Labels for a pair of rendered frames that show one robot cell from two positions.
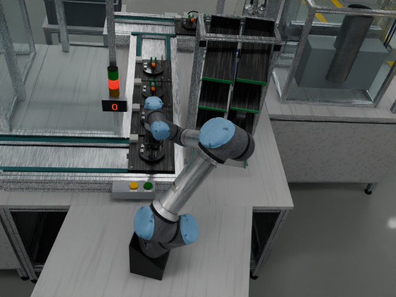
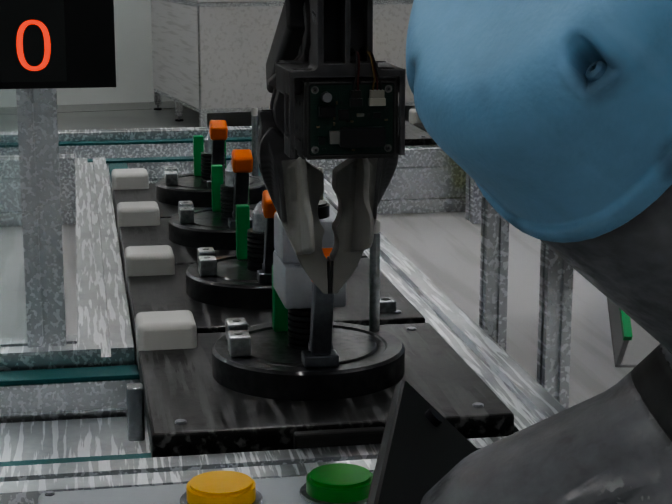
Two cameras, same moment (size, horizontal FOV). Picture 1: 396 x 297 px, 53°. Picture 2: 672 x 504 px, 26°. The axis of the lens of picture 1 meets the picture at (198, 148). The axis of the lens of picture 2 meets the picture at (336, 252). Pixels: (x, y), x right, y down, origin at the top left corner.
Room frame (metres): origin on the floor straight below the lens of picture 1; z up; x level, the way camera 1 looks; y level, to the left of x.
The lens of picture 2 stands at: (0.40, 0.22, 1.28)
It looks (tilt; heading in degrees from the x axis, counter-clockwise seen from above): 12 degrees down; 0
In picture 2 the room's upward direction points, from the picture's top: straight up
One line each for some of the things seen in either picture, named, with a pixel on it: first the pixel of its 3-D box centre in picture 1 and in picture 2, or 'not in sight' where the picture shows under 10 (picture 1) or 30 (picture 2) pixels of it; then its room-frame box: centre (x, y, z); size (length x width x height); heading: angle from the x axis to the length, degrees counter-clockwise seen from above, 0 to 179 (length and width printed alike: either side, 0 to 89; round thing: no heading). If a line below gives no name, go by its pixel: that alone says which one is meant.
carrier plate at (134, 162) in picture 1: (151, 154); (308, 383); (1.42, 0.24, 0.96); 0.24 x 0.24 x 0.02; 10
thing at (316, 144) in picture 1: (314, 128); not in sight; (2.44, -0.91, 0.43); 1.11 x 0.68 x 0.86; 100
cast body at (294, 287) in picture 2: not in sight; (306, 247); (1.43, 0.24, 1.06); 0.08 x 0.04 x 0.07; 10
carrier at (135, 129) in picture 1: (152, 114); (263, 243); (1.67, 0.28, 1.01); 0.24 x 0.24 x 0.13; 10
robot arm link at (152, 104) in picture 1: (153, 110); not in sight; (1.31, 0.22, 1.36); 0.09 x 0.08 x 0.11; 24
